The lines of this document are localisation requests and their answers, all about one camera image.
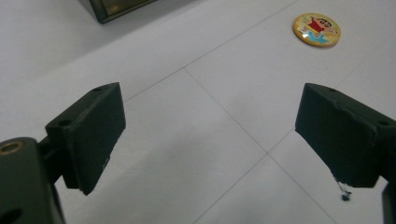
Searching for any round yellow cartoon badge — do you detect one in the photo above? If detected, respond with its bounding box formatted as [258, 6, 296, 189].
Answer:
[292, 12, 342, 48]

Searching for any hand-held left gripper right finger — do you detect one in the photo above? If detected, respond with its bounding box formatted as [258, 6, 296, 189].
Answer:
[294, 82, 396, 189]

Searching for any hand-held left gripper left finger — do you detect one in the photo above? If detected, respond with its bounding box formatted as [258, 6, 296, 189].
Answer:
[45, 82, 127, 196]

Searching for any dark transparent plastic storage box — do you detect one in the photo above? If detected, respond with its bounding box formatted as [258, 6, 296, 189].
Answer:
[78, 0, 157, 24]

